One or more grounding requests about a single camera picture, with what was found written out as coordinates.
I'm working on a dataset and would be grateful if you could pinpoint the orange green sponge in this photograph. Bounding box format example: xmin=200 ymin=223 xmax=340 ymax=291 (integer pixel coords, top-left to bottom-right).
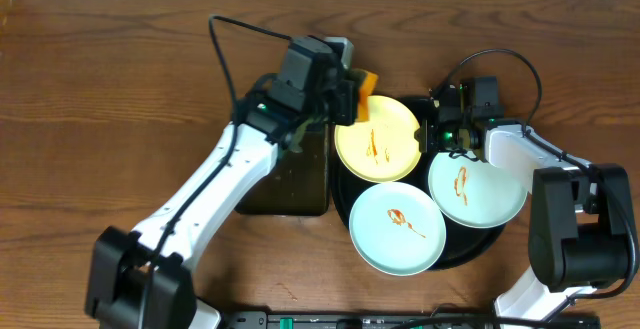
xmin=349 ymin=69 xmax=379 ymax=122

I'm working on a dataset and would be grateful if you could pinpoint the yellow plate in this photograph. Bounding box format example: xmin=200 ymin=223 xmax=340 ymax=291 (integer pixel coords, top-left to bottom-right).
xmin=334 ymin=95 xmax=421 ymax=183

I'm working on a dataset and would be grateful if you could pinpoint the light blue plate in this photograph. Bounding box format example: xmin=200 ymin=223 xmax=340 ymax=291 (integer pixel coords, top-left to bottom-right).
xmin=427 ymin=153 xmax=527 ymax=229
xmin=348 ymin=182 xmax=447 ymax=276

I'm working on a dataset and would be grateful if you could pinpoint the light blue plate front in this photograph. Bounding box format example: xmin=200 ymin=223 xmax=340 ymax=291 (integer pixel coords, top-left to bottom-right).
xmin=348 ymin=182 xmax=447 ymax=276

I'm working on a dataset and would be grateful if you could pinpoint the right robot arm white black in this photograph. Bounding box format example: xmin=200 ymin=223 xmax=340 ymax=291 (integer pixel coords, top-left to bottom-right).
xmin=414 ymin=119 xmax=639 ymax=328

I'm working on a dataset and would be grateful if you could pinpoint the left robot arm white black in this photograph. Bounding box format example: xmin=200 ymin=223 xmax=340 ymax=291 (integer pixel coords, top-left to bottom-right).
xmin=84 ymin=71 xmax=377 ymax=328

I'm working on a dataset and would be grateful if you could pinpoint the black rectangular water tray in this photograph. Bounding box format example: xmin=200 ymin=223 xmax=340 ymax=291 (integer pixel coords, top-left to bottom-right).
xmin=235 ymin=125 xmax=330 ymax=216

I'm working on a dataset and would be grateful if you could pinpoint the black round tray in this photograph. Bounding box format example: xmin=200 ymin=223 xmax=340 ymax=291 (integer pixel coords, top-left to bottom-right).
xmin=329 ymin=96 xmax=505 ymax=271

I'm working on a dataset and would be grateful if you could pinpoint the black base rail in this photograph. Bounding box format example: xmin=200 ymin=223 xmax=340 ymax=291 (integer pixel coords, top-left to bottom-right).
xmin=214 ymin=303 xmax=601 ymax=329

